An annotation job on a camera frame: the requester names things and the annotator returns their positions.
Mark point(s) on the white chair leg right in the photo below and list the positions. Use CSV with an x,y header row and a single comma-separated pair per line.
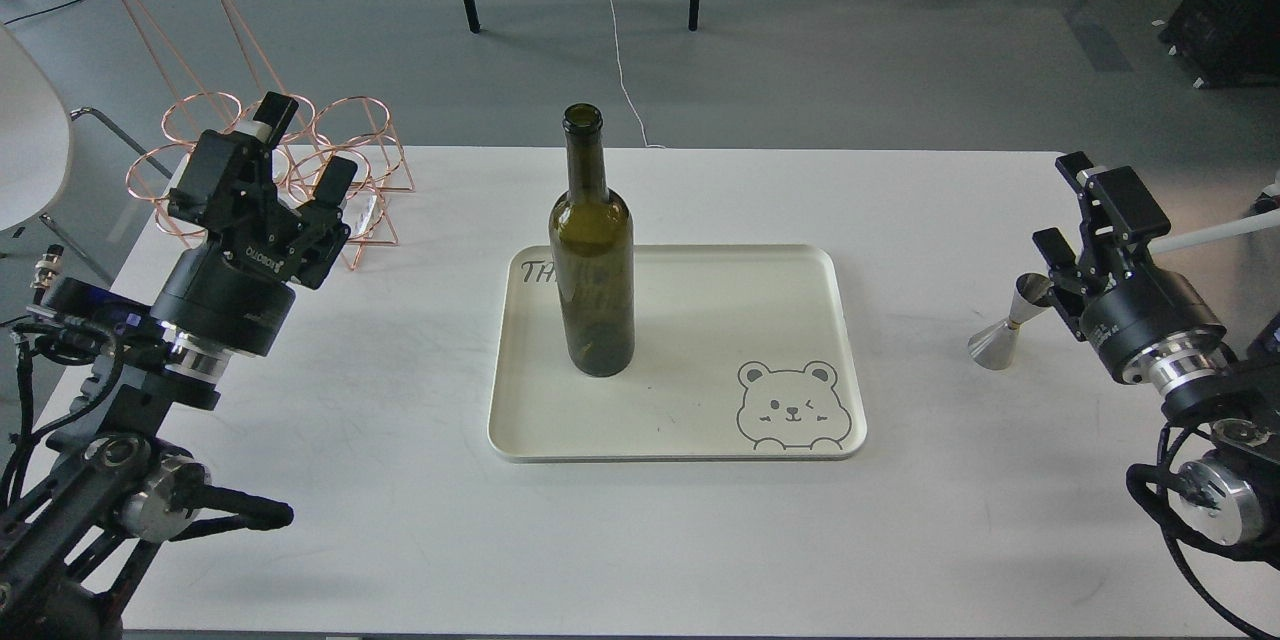
x,y
1263,216

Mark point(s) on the dark green wine bottle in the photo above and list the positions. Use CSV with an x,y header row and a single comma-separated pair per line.
x,y
591,235

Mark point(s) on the cream bear serving tray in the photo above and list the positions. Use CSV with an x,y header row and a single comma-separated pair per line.
x,y
742,352

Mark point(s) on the black equipment case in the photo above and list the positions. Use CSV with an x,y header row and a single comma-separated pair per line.
x,y
1226,43

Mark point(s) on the steel double jigger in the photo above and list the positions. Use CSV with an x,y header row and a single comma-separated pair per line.
x,y
994,347

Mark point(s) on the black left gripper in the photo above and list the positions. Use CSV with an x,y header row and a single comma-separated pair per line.
x,y
240,299

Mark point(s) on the copper wire bottle rack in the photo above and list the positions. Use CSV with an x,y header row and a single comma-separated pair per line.
x,y
217,72

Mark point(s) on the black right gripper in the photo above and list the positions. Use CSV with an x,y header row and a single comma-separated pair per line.
x,y
1141,315

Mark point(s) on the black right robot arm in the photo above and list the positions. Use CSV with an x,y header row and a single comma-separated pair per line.
x,y
1213,485

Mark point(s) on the white round side table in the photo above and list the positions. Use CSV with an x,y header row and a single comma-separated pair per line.
x,y
36,144

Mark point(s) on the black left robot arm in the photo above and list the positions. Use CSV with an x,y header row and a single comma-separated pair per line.
x,y
90,497

